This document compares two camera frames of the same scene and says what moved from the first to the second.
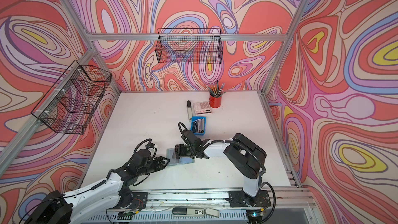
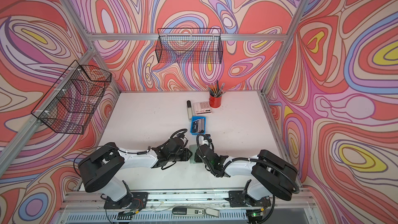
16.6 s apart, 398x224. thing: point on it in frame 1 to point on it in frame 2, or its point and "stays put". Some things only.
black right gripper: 182,152 to 198,159
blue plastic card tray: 194,118 stays put
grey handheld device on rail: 195,212 stays put
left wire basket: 68,106 stays put
